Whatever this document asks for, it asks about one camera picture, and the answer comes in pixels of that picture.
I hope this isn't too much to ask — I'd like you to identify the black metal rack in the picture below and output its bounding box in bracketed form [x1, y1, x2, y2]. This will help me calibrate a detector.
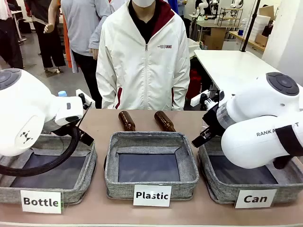
[217, 6, 244, 27]

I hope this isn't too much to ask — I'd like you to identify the cardboard box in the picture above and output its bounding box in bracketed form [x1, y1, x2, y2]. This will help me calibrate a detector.
[258, 5, 275, 17]

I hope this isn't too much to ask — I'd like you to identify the black stand pole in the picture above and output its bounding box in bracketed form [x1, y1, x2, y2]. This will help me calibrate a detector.
[240, 0, 259, 52]

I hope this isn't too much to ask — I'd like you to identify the person in grey shirt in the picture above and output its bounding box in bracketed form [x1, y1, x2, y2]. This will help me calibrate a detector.
[60, 0, 112, 109]

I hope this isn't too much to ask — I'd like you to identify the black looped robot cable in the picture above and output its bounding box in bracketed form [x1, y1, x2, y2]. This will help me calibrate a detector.
[0, 101, 93, 177]

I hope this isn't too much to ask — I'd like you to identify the grey fabric can basket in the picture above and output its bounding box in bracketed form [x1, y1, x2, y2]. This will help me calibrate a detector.
[197, 137, 303, 204]

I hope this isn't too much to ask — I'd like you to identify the white background table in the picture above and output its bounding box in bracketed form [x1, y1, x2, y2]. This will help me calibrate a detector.
[194, 49, 285, 96]

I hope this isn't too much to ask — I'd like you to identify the grey fabric bottle basket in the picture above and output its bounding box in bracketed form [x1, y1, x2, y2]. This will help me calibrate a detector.
[0, 133, 98, 205]

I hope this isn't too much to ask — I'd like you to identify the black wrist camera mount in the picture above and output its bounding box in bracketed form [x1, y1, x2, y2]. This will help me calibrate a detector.
[78, 93, 87, 110]
[200, 90, 225, 112]

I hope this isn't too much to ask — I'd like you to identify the brown glass bottle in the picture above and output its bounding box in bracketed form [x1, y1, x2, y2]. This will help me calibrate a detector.
[154, 110, 177, 132]
[117, 110, 137, 132]

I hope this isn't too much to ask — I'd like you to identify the person in black trousers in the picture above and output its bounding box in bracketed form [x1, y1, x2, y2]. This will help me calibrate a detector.
[25, 0, 67, 73]

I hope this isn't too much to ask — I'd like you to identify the white Bottle label card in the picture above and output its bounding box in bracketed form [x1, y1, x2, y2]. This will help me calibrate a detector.
[20, 190, 63, 214]

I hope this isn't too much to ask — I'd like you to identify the white Can label card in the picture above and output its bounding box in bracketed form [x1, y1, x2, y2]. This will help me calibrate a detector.
[234, 189, 277, 209]

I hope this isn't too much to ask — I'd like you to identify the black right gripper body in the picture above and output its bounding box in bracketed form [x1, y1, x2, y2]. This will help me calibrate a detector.
[202, 104, 228, 136]

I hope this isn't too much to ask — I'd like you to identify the grey fabric plastic basket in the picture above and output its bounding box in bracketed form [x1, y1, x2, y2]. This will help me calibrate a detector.
[104, 131, 200, 201]

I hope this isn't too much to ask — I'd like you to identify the person in dark clothes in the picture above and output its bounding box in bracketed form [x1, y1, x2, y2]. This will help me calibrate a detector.
[0, 0, 24, 70]

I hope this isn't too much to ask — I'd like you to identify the white Plastic label card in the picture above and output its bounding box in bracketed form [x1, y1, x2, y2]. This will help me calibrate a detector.
[133, 184, 172, 208]

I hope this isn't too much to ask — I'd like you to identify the person in white jacket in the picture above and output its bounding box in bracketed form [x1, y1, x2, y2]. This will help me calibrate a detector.
[96, 0, 191, 111]

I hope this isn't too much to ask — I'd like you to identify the white face mask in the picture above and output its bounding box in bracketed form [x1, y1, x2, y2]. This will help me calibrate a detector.
[131, 0, 156, 8]

